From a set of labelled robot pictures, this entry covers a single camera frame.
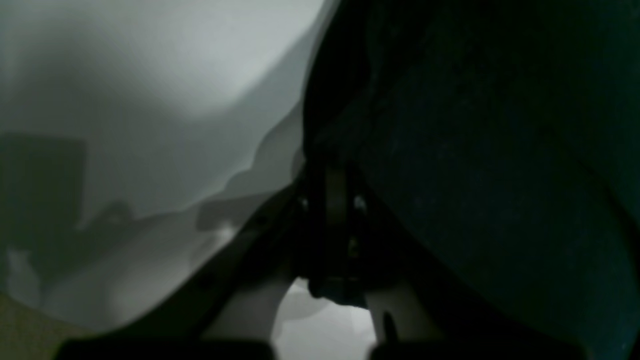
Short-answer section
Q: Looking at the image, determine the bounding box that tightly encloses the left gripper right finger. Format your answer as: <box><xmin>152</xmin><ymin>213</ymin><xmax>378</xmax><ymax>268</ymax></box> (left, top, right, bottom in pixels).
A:
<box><xmin>345</xmin><ymin>170</ymin><xmax>551</xmax><ymax>351</ymax></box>

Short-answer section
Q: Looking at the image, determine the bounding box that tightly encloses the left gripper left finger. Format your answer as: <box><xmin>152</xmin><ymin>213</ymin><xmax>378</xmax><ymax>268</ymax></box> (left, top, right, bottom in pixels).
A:
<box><xmin>110</xmin><ymin>170</ymin><xmax>321</xmax><ymax>342</ymax></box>

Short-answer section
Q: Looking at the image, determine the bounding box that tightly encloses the black T-shirt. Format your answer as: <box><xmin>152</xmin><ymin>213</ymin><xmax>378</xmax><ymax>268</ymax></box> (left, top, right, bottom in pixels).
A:
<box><xmin>304</xmin><ymin>0</ymin><xmax>639</xmax><ymax>360</ymax></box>

